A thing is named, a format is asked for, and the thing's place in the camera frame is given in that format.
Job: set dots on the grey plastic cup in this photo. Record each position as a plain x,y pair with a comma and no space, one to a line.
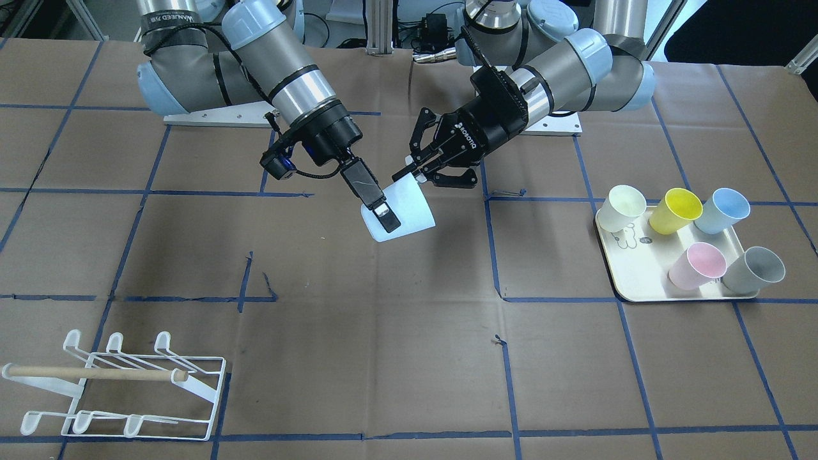
757,268

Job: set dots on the white plastic cup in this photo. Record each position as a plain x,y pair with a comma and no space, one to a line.
623,205

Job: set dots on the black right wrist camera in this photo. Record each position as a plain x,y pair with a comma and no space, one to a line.
276,160

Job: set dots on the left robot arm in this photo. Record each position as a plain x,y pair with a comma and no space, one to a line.
531,62

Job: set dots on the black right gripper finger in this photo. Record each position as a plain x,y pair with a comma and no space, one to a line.
387,217

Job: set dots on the light blue plastic cup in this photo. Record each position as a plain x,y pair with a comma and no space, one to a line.
407,200

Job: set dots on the yellow plastic cup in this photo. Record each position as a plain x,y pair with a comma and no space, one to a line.
677,209

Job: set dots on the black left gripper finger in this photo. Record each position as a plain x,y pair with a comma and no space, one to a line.
409,170

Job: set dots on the white wire cup rack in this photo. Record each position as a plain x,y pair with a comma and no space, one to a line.
158,395

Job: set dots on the pink plastic cup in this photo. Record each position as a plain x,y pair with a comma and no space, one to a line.
700,263

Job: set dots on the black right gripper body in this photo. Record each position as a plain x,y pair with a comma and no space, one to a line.
332,136

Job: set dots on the cream rabbit tray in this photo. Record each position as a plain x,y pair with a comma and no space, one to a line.
639,260

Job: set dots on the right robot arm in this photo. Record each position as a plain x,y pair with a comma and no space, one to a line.
254,56

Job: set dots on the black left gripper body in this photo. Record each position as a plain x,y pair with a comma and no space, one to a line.
480,133

